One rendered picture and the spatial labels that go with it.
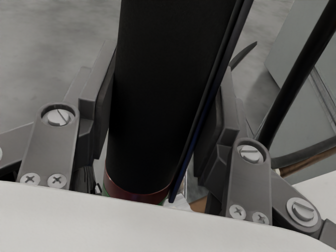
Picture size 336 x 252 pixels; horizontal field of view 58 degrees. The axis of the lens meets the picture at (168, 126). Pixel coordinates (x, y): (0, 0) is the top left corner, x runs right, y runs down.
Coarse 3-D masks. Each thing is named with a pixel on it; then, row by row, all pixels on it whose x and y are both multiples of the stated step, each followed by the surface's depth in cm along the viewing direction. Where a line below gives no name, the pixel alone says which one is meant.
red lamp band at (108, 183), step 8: (104, 168) 14; (104, 176) 14; (104, 184) 14; (112, 184) 13; (168, 184) 14; (112, 192) 14; (120, 192) 13; (128, 192) 13; (160, 192) 14; (136, 200) 13; (144, 200) 14; (152, 200) 14; (160, 200) 14
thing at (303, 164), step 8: (328, 152) 30; (304, 160) 29; (312, 160) 29; (320, 160) 30; (280, 168) 27; (288, 168) 27; (296, 168) 28; (200, 200) 23; (192, 208) 22; (200, 208) 22
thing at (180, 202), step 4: (176, 196) 23; (180, 196) 23; (176, 200) 22; (180, 200) 23; (184, 200) 23; (164, 204) 22; (168, 204) 22; (172, 204) 22; (176, 204) 22; (180, 204) 22; (184, 204) 22; (188, 204) 22; (180, 208) 22; (184, 208) 22; (188, 208) 22
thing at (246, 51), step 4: (252, 44) 42; (256, 44) 41; (244, 48) 45; (248, 48) 42; (252, 48) 41; (240, 52) 46; (244, 52) 42; (248, 52) 41; (236, 56) 46; (240, 56) 42; (244, 56) 41; (232, 60) 48; (236, 60) 43; (240, 60) 41; (228, 64) 49; (232, 64) 43; (236, 64) 41; (232, 68) 41
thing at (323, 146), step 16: (320, 16) 14; (320, 32) 14; (304, 48) 15; (320, 48) 15; (304, 64) 16; (288, 80) 17; (304, 80) 16; (288, 96) 17; (272, 112) 18; (272, 128) 19; (320, 144) 29; (272, 160) 24; (288, 160) 26
